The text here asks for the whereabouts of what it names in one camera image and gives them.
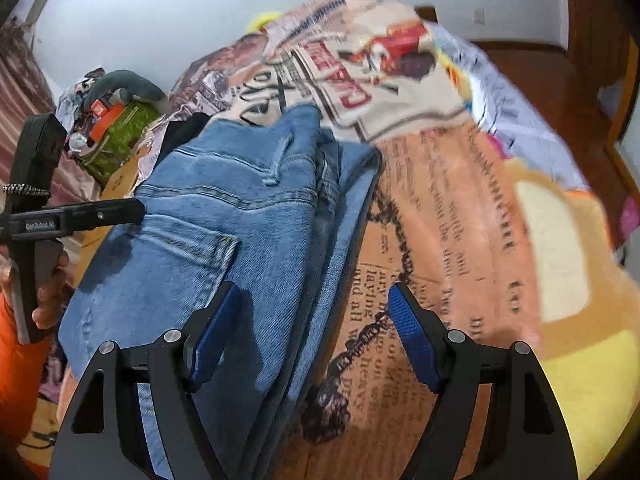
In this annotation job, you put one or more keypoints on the person's left hand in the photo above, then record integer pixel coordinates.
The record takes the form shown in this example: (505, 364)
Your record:
(51, 294)

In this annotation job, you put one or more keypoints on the black folded garment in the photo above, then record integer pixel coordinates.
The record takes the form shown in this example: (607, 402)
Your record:
(180, 132)

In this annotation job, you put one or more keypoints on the newspaper print bed blanket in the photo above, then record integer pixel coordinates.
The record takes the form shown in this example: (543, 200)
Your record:
(443, 216)

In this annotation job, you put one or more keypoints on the orange sleeve forearm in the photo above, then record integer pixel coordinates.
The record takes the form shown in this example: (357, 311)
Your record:
(21, 371)

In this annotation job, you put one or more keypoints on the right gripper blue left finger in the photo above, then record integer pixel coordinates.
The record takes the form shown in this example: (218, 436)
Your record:
(207, 333)

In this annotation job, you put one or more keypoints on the brown paw print cardboard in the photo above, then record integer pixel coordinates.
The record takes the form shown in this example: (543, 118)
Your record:
(119, 186)

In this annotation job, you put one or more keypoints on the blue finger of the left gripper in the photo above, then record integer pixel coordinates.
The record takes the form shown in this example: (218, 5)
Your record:
(117, 212)

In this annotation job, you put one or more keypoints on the yellow plush blanket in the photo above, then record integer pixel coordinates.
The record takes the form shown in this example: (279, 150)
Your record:
(589, 314)

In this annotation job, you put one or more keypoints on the green bag with clutter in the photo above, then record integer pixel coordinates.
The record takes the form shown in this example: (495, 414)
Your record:
(106, 140)

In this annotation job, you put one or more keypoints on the blue denim jeans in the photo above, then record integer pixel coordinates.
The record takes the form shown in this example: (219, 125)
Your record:
(277, 210)

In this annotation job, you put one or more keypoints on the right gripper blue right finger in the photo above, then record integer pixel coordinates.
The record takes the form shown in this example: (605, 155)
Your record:
(422, 335)

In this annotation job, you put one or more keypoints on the grey plush toy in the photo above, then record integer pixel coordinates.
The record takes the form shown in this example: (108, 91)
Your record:
(121, 86)

